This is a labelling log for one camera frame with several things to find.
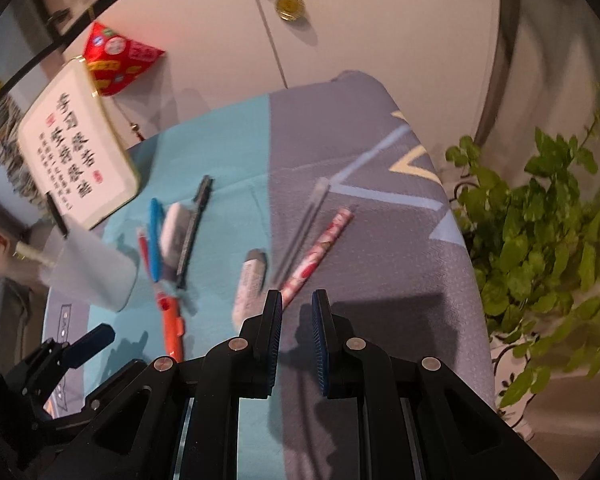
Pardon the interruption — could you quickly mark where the white grey-capped correction pen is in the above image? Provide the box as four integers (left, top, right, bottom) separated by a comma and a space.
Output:
230, 248, 268, 328

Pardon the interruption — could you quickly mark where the red hanging ornament pouch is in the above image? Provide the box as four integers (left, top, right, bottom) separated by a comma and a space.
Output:
83, 21, 166, 143

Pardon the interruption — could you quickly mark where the white plant pot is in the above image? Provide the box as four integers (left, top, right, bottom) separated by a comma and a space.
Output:
487, 332, 538, 443

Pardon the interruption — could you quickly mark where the framed calligraphy sign board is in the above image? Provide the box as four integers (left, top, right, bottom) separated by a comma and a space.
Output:
17, 57, 142, 231

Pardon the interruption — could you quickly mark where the blue pen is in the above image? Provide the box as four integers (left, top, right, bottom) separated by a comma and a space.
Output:
147, 197, 165, 283

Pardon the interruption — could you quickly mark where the black slim pen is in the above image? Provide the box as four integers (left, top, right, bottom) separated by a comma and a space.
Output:
176, 175, 216, 291

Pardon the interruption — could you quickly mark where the white eraser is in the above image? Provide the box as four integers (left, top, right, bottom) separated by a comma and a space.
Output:
159, 201, 193, 267

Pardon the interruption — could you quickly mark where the white cabinet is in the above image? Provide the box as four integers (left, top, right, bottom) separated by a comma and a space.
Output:
90, 0, 511, 153

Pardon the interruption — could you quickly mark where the orange pen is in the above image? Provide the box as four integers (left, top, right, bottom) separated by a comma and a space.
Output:
158, 295, 186, 364

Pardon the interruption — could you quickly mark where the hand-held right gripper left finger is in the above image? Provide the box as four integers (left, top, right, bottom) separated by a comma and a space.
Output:
22, 290, 284, 480

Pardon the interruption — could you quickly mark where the red pen with clear cap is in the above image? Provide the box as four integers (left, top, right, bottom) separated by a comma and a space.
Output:
136, 226, 163, 306

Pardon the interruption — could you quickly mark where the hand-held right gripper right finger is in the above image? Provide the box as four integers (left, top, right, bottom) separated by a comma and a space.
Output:
311, 289, 561, 480

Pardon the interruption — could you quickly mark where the translucent white pen holder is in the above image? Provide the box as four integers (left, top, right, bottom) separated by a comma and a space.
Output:
37, 232, 138, 313

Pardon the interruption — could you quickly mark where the green leafy plant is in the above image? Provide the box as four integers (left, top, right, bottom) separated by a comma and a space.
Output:
445, 62, 600, 408

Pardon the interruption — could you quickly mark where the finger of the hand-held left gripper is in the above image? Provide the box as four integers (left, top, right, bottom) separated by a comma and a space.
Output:
30, 390, 87, 428
22, 324, 116, 397

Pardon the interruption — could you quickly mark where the pink patterned pen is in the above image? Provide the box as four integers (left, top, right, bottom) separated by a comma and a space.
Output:
279, 205, 357, 311

